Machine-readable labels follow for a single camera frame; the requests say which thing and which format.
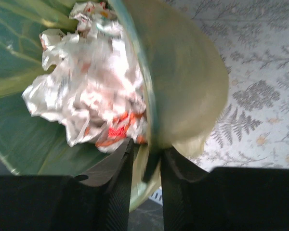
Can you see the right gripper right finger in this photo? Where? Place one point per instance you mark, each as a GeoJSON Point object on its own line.
{"type": "Point", "coordinates": [223, 199]}

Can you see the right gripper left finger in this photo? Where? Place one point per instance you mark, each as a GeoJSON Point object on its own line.
{"type": "Point", "coordinates": [96, 200]}

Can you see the teal plastic trash bin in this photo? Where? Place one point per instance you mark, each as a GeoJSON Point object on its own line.
{"type": "Point", "coordinates": [32, 145]}

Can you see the yellow translucent trash bag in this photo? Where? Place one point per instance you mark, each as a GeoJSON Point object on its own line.
{"type": "Point", "coordinates": [185, 80]}

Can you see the crumpled white paper trash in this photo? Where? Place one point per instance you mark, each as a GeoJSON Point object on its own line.
{"type": "Point", "coordinates": [95, 89]}

